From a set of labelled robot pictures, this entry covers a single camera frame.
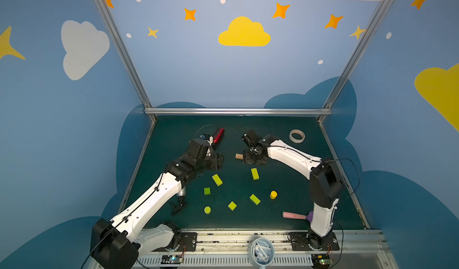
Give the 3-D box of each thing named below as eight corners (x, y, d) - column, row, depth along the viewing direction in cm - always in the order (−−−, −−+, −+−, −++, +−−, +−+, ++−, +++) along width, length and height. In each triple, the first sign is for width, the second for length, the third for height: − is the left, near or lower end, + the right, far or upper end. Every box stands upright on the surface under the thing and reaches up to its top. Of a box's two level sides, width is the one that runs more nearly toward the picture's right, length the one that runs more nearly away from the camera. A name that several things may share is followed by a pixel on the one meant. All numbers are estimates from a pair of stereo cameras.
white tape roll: (290, 143, 111) (292, 140, 110) (287, 131, 117) (288, 129, 116) (305, 143, 111) (307, 140, 110) (301, 131, 118) (303, 129, 116)
